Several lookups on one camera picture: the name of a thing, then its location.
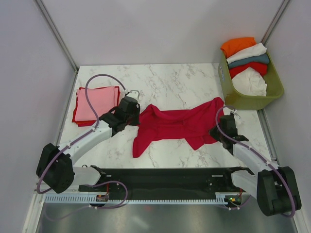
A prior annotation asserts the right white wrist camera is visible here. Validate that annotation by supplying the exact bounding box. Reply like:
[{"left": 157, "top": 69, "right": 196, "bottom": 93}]
[{"left": 230, "top": 109, "right": 241, "bottom": 118}]

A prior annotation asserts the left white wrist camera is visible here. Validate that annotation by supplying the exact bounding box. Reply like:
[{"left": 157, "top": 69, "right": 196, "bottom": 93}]
[{"left": 126, "top": 90, "right": 140, "bottom": 101}]

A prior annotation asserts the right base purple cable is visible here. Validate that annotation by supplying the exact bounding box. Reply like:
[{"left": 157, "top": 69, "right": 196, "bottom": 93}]
[{"left": 218, "top": 191, "right": 252, "bottom": 211}]

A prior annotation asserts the red shirt in bin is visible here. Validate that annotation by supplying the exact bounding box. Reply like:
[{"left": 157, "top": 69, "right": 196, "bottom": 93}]
[{"left": 229, "top": 62, "right": 269, "bottom": 79}]

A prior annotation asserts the teal shirt in bin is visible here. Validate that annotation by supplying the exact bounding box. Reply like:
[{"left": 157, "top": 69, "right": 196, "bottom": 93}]
[{"left": 228, "top": 53, "right": 270, "bottom": 69}]

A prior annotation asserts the aluminium frame post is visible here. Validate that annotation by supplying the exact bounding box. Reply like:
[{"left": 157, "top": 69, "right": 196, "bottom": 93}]
[
  {"left": 34, "top": 0, "right": 79, "bottom": 74},
  {"left": 261, "top": 0, "right": 292, "bottom": 45}
]

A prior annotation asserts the white folded shirt in bin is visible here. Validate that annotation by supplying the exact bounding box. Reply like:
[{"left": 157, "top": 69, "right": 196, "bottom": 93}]
[{"left": 226, "top": 43, "right": 267, "bottom": 64}]

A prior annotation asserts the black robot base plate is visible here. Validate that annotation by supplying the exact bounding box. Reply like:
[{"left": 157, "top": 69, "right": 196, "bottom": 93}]
[{"left": 77, "top": 166, "right": 253, "bottom": 201}]

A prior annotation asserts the orange t shirt in bin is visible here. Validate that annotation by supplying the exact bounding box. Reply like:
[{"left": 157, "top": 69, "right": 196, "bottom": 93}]
[{"left": 220, "top": 37, "right": 256, "bottom": 58}]

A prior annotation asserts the left aluminium frame post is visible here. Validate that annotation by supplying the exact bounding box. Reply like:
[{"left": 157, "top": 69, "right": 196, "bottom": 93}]
[{"left": 34, "top": 0, "right": 79, "bottom": 74}]

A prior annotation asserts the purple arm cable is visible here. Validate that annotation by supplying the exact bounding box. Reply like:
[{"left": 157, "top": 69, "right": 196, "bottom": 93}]
[
  {"left": 215, "top": 105, "right": 297, "bottom": 216},
  {"left": 36, "top": 74, "right": 129, "bottom": 195}
]

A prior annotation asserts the right aluminium frame post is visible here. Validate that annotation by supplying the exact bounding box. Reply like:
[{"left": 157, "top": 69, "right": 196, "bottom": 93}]
[{"left": 261, "top": 0, "right": 292, "bottom": 45}]

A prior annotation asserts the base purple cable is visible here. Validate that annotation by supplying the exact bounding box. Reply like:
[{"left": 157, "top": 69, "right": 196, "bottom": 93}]
[
  {"left": 45, "top": 181, "right": 129, "bottom": 221},
  {"left": 218, "top": 191, "right": 252, "bottom": 211}
]

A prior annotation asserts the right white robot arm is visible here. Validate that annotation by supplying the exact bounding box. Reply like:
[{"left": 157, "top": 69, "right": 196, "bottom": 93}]
[{"left": 209, "top": 114, "right": 302, "bottom": 217}]

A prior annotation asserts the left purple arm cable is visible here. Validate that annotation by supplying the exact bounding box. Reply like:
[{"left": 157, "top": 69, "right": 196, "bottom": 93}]
[{"left": 36, "top": 74, "right": 129, "bottom": 195}]

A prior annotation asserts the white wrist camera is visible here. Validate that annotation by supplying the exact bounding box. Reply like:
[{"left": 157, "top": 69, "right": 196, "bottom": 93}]
[
  {"left": 230, "top": 109, "right": 241, "bottom": 118},
  {"left": 126, "top": 90, "right": 140, "bottom": 101}
]

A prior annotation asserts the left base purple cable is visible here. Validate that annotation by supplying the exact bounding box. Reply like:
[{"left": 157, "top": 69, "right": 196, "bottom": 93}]
[{"left": 45, "top": 181, "right": 129, "bottom": 221}]

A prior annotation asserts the olive green plastic bin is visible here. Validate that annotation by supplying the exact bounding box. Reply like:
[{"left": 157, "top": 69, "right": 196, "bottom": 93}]
[{"left": 218, "top": 54, "right": 284, "bottom": 110}]

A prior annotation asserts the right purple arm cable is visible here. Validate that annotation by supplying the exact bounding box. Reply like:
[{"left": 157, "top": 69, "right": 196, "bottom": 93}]
[{"left": 215, "top": 105, "right": 297, "bottom": 216}]

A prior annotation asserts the crimson red t shirt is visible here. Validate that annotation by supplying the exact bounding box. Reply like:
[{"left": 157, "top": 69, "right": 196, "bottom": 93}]
[{"left": 132, "top": 97, "right": 224, "bottom": 158}]

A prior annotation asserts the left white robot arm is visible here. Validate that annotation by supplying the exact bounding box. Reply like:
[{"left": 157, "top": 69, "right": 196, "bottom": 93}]
[{"left": 36, "top": 90, "right": 140, "bottom": 194}]

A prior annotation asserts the white slotted cable duct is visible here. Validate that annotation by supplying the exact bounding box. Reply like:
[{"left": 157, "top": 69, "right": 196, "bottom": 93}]
[{"left": 43, "top": 192, "right": 247, "bottom": 205}]

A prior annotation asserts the crumpled white shirt in bin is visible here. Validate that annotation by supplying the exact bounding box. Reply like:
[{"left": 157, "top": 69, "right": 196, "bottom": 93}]
[{"left": 232, "top": 67, "right": 267, "bottom": 97}]

